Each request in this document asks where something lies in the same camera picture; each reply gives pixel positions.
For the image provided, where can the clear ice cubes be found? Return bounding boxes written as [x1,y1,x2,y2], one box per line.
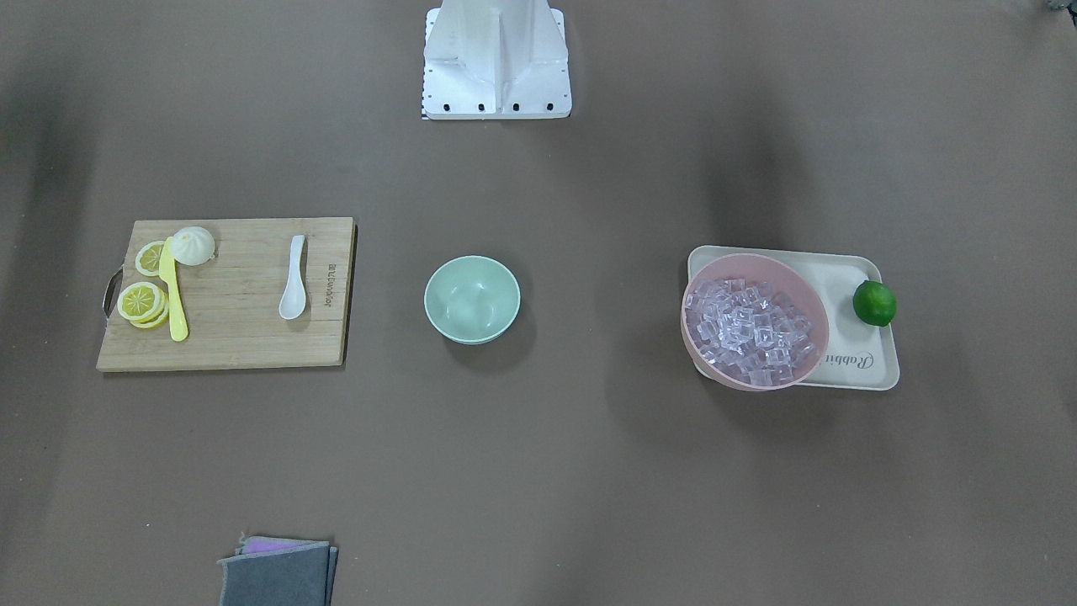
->
[682,277,820,389]

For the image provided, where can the white ceramic spoon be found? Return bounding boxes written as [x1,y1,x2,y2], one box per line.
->
[278,234,307,321]

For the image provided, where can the mint green bowl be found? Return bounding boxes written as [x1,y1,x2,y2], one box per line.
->
[423,256,522,346]

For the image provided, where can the pink bowl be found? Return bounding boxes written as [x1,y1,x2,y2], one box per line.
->
[680,252,830,391]

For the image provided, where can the bamboo cutting board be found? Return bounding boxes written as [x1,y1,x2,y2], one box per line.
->
[97,217,356,374]

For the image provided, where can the cream rabbit tray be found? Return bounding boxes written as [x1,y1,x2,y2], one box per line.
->
[686,245,900,391]

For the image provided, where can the green lime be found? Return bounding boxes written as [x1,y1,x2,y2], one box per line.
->
[852,280,899,327]

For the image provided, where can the white steamed bun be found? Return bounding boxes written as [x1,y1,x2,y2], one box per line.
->
[170,226,216,266]

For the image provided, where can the yellow plastic knife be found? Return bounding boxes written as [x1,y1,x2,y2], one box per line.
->
[158,237,188,343]

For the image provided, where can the grey folded cloth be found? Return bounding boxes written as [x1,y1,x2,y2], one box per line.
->
[218,534,338,605]

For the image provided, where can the lemon slice near bun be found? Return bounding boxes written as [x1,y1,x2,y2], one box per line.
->
[135,239,166,279]

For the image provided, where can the lemon slice stack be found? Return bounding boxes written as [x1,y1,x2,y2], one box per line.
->
[115,281,169,329]

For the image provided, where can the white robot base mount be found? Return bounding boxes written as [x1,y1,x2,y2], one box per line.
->
[421,1,573,119]

